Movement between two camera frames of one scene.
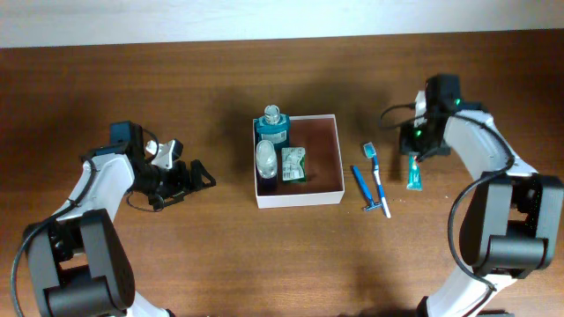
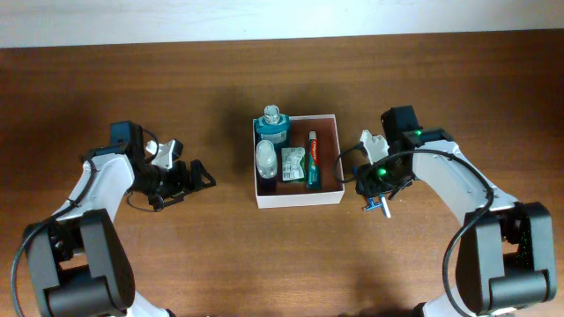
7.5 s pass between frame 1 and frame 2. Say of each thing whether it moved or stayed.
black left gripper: stayed
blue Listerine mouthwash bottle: stayed
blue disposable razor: stayed
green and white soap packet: stayed
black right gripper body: moved
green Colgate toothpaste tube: moved
